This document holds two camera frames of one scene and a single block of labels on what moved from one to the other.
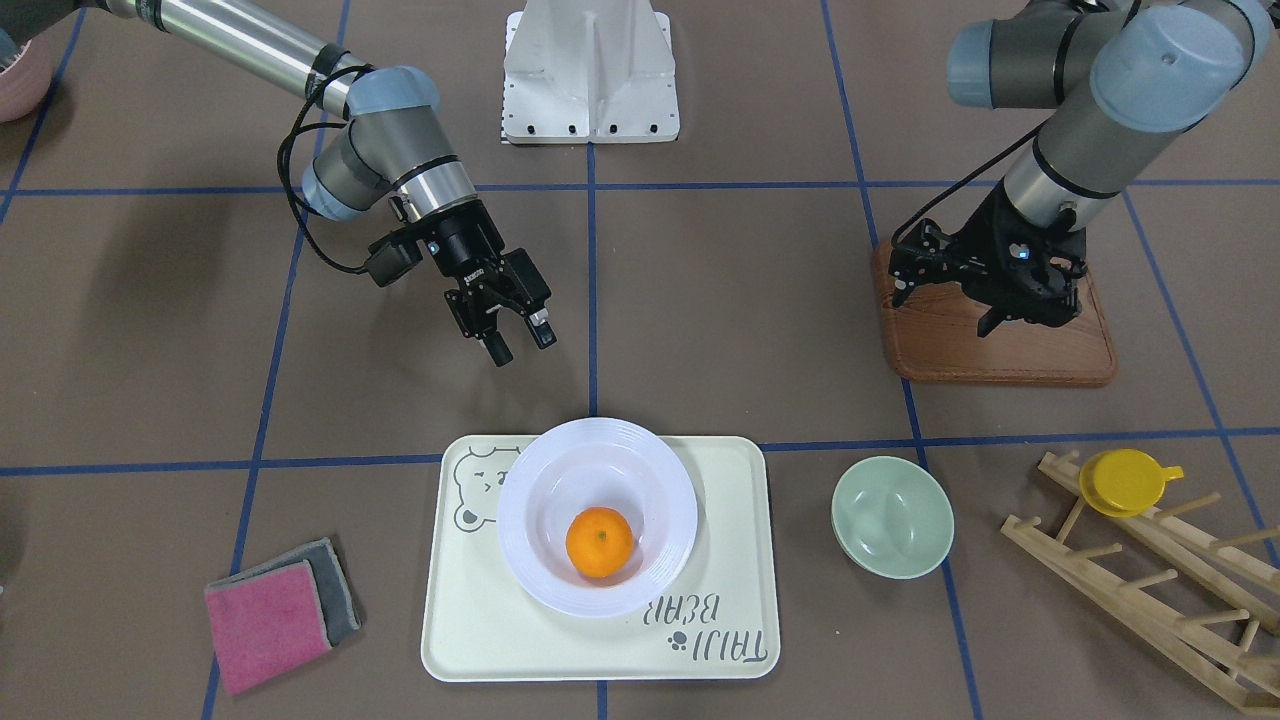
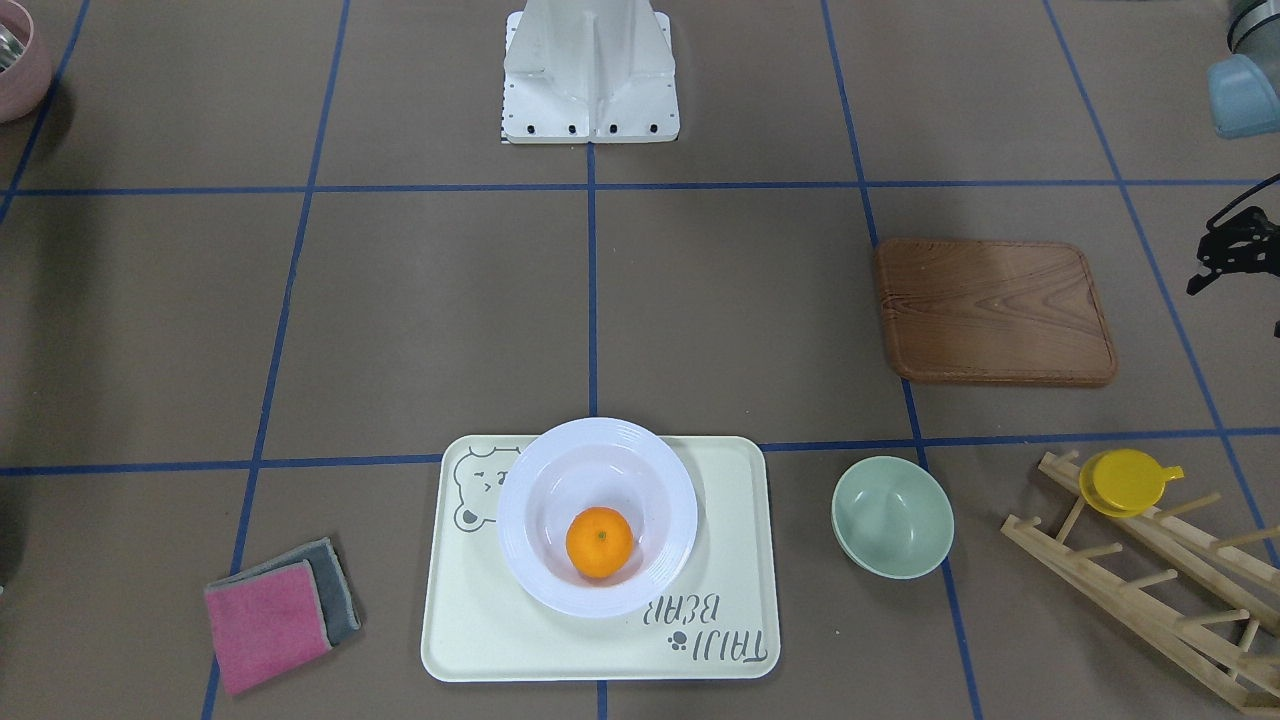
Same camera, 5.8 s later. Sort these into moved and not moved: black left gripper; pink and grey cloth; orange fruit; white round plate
Moved: black left gripper
Not moved: orange fruit; white round plate; pink and grey cloth
